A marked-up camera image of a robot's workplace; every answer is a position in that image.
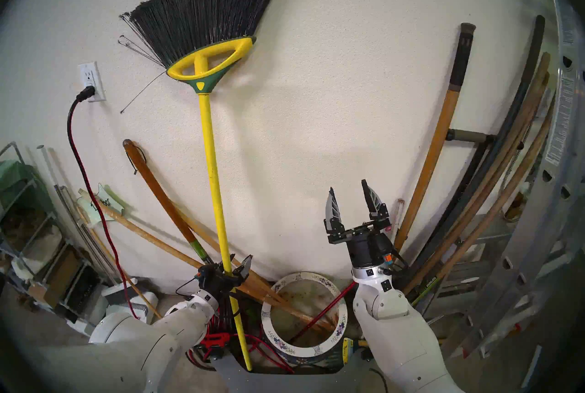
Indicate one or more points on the white ceramic pot floral rim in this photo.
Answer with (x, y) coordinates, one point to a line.
(301, 351)

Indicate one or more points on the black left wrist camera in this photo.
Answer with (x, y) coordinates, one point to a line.
(204, 275)

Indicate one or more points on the white plastic pipe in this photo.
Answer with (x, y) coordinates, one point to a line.
(48, 168)

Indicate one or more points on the aluminium extension ladder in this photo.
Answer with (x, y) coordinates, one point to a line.
(557, 214)

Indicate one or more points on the clear plastic stick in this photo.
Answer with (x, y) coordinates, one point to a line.
(399, 214)

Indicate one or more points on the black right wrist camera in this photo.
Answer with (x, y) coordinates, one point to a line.
(394, 259)

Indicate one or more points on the thin red rod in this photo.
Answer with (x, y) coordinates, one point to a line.
(329, 307)

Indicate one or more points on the mint green paper piece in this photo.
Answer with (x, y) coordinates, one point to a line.
(107, 205)

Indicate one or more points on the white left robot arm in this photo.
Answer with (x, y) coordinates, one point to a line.
(151, 346)

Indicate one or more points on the silver step ladder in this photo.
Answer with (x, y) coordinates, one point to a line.
(484, 237)

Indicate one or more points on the yellow broom with black bristles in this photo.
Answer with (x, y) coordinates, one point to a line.
(210, 145)

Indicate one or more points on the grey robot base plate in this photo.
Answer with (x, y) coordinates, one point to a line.
(297, 383)

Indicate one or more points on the white floor appliance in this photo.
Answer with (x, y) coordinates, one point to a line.
(123, 305)

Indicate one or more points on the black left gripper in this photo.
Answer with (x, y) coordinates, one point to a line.
(219, 280)

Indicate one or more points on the small yellow box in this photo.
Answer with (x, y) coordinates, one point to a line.
(348, 351)

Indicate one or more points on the thin wooden stick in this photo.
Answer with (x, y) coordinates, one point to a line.
(137, 289)

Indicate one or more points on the bundle of metal rods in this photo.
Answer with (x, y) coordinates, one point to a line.
(87, 237)

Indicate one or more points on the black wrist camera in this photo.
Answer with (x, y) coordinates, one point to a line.
(394, 259)
(204, 275)

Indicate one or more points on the white wall outlet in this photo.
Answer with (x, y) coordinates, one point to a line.
(91, 79)

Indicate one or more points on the brown cardboard box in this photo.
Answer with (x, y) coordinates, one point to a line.
(64, 273)

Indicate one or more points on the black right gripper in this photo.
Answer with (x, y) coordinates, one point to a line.
(365, 248)

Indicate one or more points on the green black labelled tool shaft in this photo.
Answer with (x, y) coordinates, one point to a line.
(427, 287)

